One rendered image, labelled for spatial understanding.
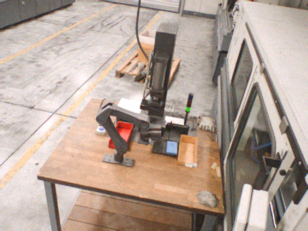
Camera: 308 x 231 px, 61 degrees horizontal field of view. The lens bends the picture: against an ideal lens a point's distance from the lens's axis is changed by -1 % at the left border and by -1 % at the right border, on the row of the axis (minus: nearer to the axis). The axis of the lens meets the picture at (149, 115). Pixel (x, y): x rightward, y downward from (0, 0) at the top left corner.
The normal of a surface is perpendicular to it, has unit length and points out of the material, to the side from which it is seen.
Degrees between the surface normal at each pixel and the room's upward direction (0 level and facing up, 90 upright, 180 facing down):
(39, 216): 0
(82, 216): 0
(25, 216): 0
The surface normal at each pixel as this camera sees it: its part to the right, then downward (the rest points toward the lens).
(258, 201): 0.00, -0.86
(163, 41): -0.16, 0.52
